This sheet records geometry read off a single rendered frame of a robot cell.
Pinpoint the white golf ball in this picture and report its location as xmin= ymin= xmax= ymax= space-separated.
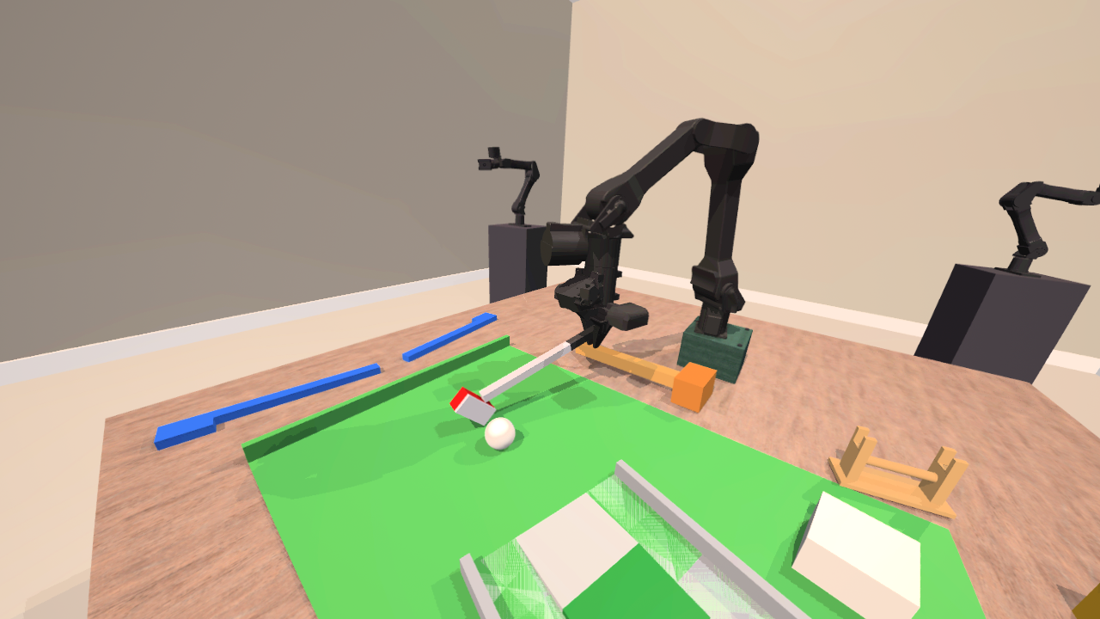
xmin=486 ymin=417 xmax=515 ymax=450

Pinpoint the green putting mat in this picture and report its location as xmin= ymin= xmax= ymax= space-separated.
xmin=248 ymin=346 xmax=986 ymax=619

